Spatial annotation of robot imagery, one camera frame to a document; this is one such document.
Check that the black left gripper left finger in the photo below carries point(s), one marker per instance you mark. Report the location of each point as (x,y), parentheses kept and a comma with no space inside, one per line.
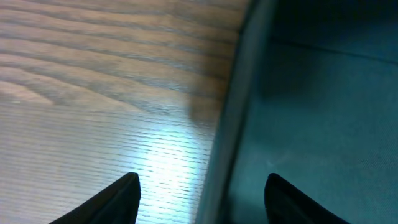
(118,203)

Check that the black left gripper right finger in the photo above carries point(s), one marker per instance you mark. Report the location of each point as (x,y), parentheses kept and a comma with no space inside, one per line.
(286,204)

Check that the dark green box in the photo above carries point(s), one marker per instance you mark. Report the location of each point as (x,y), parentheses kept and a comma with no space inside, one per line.
(312,98)

